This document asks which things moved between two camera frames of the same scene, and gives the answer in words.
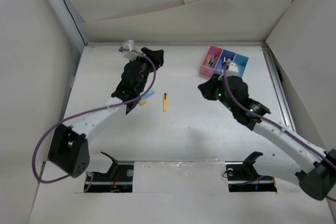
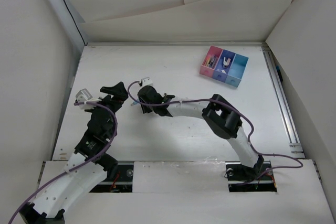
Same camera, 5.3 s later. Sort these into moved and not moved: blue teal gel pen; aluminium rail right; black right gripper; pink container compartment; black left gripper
Moved: black left gripper; black right gripper
Not moved: aluminium rail right; pink container compartment; blue teal gel pen
